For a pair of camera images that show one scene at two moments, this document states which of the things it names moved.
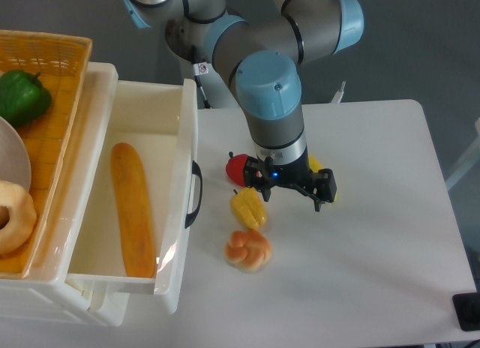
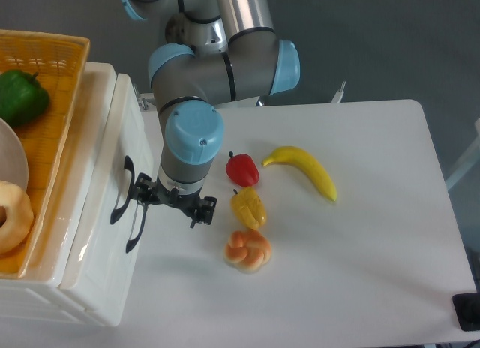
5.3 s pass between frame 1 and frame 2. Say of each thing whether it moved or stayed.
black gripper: moved
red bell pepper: stayed
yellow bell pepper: stayed
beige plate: stayed
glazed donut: stayed
